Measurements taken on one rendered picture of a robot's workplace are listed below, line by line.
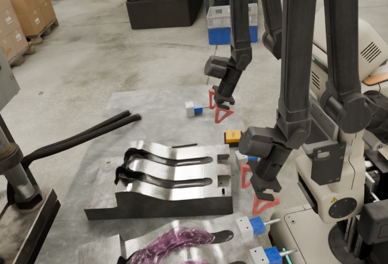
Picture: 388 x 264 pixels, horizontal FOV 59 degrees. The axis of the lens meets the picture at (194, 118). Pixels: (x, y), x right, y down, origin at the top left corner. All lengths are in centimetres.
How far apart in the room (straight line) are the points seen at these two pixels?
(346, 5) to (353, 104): 22
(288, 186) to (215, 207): 128
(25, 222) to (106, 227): 32
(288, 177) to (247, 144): 165
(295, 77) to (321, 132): 41
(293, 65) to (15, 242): 108
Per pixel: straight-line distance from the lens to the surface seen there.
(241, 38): 115
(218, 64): 118
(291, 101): 78
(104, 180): 133
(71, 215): 135
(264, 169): 89
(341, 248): 181
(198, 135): 152
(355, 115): 85
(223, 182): 121
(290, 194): 235
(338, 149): 111
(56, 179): 284
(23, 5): 554
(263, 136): 82
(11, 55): 497
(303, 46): 73
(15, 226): 144
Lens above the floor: 172
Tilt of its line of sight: 34 degrees down
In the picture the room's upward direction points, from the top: 8 degrees counter-clockwise
